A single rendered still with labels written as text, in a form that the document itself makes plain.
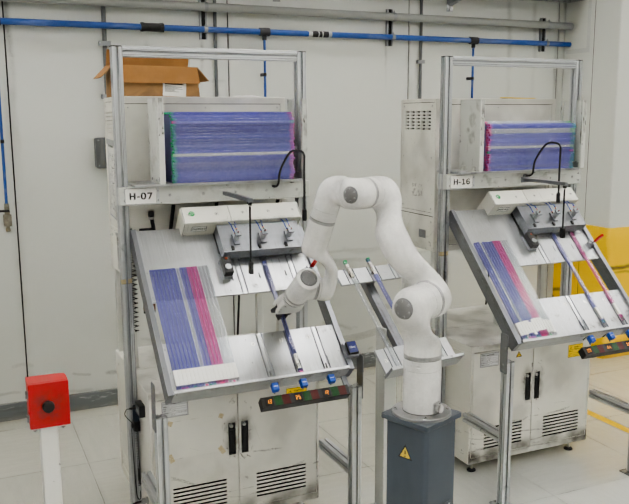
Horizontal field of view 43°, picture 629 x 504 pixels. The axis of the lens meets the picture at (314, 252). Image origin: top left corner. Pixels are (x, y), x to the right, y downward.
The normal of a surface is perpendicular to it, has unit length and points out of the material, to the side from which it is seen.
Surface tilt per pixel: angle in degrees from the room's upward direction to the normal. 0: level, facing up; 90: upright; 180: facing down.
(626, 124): 90
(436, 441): 90
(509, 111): 90
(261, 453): 90
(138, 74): 80
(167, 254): 44
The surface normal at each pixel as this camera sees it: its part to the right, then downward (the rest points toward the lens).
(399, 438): -0.70, 0.12
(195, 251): 0.29, -0.60
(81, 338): 0.41, 0.15
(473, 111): -0.91, 0.07
